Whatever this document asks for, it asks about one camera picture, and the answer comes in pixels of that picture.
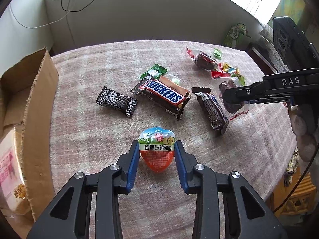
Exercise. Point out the white lace cloth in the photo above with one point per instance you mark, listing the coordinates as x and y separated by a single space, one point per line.
266 41

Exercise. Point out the Snickers bar Chinese label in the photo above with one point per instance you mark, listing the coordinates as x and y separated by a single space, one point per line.
218 119

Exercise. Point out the pink checked tablecloth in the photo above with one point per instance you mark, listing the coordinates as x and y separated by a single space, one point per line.
87 137

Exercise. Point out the chocolate cake clear wrapper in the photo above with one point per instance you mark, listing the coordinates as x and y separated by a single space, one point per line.
225 89

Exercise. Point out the green yellow snack packet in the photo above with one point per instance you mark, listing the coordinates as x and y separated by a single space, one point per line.
227 71

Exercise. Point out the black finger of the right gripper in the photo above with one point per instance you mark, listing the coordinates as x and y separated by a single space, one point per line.
264 89

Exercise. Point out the packaged sliced bread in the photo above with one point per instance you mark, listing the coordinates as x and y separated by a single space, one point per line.
12 181

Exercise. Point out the chocolate pastry red-tie wrapper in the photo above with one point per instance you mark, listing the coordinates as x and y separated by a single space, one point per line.
202 60

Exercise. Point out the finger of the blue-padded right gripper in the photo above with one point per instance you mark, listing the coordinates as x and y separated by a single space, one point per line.
246 214

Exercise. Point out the colourful painting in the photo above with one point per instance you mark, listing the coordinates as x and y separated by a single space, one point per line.
292 8

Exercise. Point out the green wrapped candy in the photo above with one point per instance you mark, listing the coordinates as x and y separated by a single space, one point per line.
155 72

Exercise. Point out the heart-shaped quail egg pack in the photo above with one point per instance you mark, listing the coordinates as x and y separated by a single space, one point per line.
156 146

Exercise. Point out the cardboard box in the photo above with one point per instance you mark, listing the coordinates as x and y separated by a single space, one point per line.
27 94

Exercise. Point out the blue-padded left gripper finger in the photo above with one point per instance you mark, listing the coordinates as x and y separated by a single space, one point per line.
68 214

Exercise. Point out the green snack bag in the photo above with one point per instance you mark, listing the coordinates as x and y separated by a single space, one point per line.
236 36

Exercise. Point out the small green candy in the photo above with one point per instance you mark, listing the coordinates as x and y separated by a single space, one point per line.
217 53

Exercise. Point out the small black candy packet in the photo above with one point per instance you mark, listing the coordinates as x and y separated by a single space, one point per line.
117 101

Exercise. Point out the Snickers bar English label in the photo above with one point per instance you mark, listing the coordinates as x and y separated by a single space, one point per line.
162 91

